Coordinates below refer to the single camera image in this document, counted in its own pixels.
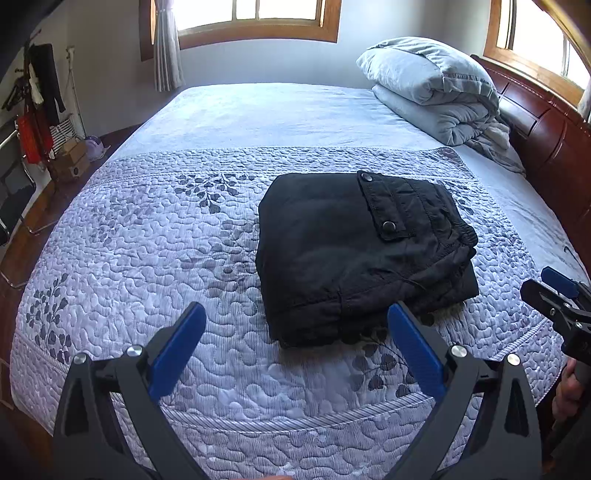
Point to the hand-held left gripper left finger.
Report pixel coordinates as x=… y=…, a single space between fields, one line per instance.
x=178 y=350

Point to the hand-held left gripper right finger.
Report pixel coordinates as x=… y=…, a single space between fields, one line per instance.
x=415 y=350

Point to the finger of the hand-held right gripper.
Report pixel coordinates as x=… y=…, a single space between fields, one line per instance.
x=561 y=281
x=542 y=297

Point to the black pants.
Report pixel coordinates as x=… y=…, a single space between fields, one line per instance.
x=351 y=258

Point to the person's right hand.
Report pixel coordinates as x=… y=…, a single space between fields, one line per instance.
x=567 y=392

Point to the bed with purple quilt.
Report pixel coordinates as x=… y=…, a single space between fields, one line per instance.
x=161 y=230

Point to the dark wooden headboard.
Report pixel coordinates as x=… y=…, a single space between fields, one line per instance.
x=545 y=129

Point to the large cardboard box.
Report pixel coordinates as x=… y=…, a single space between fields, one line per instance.
x=71 y=167

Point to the pale purple bag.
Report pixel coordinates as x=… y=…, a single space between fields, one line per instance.
x=96 y=147

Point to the small cardboard box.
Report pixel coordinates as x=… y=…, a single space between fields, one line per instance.
x=71 y=147

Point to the folded pale blue duvet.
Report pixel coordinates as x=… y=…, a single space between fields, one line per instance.
x=425 y=83

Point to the white radiator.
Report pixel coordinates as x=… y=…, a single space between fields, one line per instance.
x=62 y=134

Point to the red hanging garment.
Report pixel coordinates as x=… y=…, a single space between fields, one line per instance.
x=32 y=138

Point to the black hanging garment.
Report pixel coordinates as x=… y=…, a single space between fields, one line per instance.
x=44 y=78

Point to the grey curtain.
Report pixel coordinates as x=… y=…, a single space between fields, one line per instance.
x=167 y=46

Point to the bunch of black hangers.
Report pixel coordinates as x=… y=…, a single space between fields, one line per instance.
x=14 y=92

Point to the black chrome frame chair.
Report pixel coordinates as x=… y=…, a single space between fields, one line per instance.
x=14 y=198

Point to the wooden frame window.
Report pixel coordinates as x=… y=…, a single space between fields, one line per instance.
x=249 y=23
x=540 y=41

